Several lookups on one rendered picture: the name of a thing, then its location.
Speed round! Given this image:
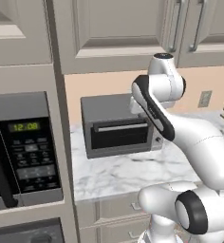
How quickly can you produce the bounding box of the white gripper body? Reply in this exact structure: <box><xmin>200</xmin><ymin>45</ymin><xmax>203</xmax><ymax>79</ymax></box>
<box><xmin>129</xmin><ymin>96</ymin><xmax>145</xmax><ymax>116</ymax></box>

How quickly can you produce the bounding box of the grey toaster oven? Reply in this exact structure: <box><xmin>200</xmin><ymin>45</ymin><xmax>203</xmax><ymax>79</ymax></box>
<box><xmin>80</xmin><ymin>93</ymin><xmax>165</xmax><ymax>159</ymax></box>

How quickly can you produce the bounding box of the black toaster oven door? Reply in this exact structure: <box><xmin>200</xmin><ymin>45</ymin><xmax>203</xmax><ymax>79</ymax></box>
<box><xmin>90</xmin><ymin>118</ymin><xmax>152</xmax><ymax>152</ymax></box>

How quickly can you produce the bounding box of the grey microwave oven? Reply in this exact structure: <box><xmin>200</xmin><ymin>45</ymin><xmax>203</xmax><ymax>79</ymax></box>
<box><xmin>0</xmin><ymin>91</ymin><xmax>65</xmax><ymax>213</ymax></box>

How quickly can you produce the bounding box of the beige cupboard door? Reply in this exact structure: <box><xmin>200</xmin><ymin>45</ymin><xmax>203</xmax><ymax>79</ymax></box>
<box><xmin>176</xmin><ymin>0</ymin><xmax>224</xmax><ymax>69</ymax></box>
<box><xmin>52</xmin><ymin>0</ymin><xmax>182</xmax><ymax>76</ymax></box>
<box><xmin>0</xmin><ymin>0</ymin><xmax>53</xmax><ymax>67</ymax></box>

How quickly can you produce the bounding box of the beige drawer front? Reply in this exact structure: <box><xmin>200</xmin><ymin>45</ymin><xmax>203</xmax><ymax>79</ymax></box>
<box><xmin>97</xmin><ymin>192</ymin><xmax>150</xmax><ymax>228</ymax></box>
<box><xmin>98</xmin><ymin>217</ymin><xmax>156</xmax><ymax>243</ymax></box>

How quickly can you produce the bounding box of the silver toaster oven door handle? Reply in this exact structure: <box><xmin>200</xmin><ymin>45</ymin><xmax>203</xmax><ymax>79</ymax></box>
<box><xmin>97</xmin><ymin>122</ymin><xmax>149</xmax><ymax>133</ymax></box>

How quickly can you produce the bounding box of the grey wall socket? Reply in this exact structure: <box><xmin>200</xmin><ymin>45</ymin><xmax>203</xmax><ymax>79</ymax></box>
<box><xmin>197</xmin><ymin>90</ymin><xmax>214</xmax><ymax>109</ymax></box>

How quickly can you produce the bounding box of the silver cupboard door handle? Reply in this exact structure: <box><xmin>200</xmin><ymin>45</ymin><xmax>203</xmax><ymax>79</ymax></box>
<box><xmin>189</xmin><ymin>0</ymin><xmax>209</xmax><ymax>53</ymax></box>
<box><xmin>168</xmin><ymin>0</ymin><xmax>183</xmax><ymax>53</ymax></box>

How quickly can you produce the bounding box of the silver drawer handle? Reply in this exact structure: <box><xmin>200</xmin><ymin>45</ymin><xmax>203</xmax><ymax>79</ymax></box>
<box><xmin>128</xmin><ymin>231</ymin><xmax>142</xmax><ymax>239</ymax></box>
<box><xmin>130</xmin><ymin>202</ymin><xmax>143</xmax><ymax>211</ymax></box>

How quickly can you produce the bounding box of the black microwave door handle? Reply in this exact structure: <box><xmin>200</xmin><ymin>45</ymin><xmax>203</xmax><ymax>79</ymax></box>
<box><xmin>0</xmin><ymin>106</ymin><xmax>19</xmax><ymax>209</ymax></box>

